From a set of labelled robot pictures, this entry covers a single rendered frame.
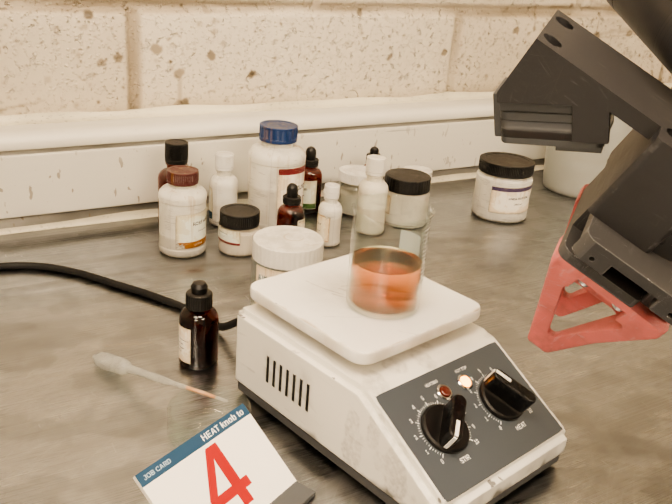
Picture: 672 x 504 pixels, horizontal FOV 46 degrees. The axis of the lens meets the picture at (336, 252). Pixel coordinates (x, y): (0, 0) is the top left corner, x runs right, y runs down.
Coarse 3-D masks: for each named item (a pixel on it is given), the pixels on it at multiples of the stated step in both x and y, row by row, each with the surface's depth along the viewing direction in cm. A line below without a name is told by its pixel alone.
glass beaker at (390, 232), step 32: (416, 192) 52; (352, 224) 51; (384, 224) 48; (416, 224) 49; (352, 256) 51; (384, 256) 49; (416, 256) 50; (352, 288) 52; (384, 288) 50; (416, 288) 51
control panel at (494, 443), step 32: (480, 352) 53; (416, 384) 49; (448, 384) 50; (480, 384) 51; (416, 416) 47; (480, 416) 49; (544, 416) 52; (416, 448) 46; (480, 448) 48; (512, 448) 49; (448, 480) 45; (480, 480) 46
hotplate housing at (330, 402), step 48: (240, 336) 55; (288, 336) 52; (480, 336) 54; (240, 384) 57; (288, 384) 52; (336, 384) 48; (384, 384) 48; (528, 384) 53; (336, 432) 49; (384, 432) 46; (384, 480) 47; (528, 480) 51
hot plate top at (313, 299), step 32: (256, 288) 54; (288, 288) 54; (320, 288) 55; (448, 288) 57; (288, 320) 52; (320, 320) 51; (352, 320) 51; (384, 320) 51; (416, 320) 52; (448, 320) 52; (352, 352) 47; (384, 352) 48
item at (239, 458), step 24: (240, 432) 48; (192, 456) 45; (216, 456) 46; (240, 456) 47; (264, 456) 48; (168, 480) 44; (192, 480) 44; (216, 480) 45; (240, 480) 46; (264, 480) 47
